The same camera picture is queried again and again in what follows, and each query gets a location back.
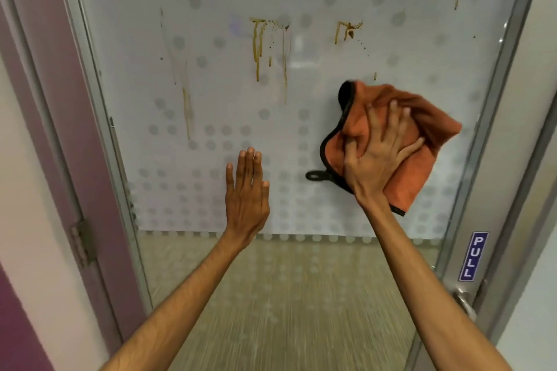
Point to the person's right hand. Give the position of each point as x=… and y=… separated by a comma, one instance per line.
x=374, y=166

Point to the person's left hand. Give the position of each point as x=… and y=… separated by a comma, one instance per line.
x=244, y=205

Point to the person's right little finger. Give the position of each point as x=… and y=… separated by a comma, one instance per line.
x=411, y=148

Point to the person's right thumb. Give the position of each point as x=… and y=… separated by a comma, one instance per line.
x=350, y=151

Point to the person's right middle finger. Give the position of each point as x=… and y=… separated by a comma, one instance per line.
x=391, y=120

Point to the person's left little finger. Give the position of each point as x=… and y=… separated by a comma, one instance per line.
x=229, y=177

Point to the person's left thumb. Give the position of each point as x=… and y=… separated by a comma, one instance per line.
x=265, y=192

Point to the person's left middle finger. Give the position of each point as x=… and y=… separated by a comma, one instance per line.
x=249, y=166

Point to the orange cleaning cloth black trim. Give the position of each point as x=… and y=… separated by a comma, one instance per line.
x=424, y=123

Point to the person's right forearm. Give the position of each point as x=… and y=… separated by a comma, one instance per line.
x=426, y=288

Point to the person's left forearm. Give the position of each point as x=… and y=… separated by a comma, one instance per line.
x=178, y=305

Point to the frosted dotted glass door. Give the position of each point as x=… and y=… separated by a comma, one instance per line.
x=269, y=79

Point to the blue door sign sticker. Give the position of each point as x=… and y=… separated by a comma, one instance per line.
x=473, y=256

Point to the grey metal door jamb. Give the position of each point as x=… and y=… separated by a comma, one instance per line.
x=522, y=210

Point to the metal door hinge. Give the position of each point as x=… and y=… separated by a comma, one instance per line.
x=84, y=244

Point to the purple door frame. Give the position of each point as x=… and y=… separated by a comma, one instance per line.
x=52, y=123

